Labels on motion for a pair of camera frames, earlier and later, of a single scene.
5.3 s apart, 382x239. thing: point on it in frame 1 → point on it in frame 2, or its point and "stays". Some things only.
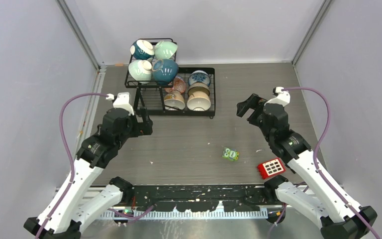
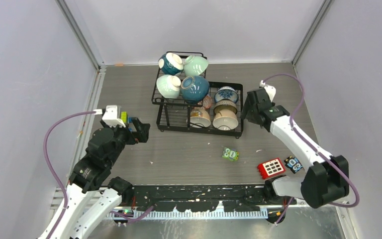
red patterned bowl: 178,83 → 207,102
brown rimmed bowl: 198,86 → 225,104
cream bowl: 174,99 → 199,116
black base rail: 199,198 stays
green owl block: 232,155 stays
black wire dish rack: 162,87 → 187,102
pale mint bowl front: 140,70 → 168,86
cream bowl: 199,100 → 226,119
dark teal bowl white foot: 142,50 → 170,63
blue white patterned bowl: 199,76 → 226,92
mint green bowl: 165,50 → 194,65
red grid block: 271,168 stays
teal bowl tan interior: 164,71 → 194,89
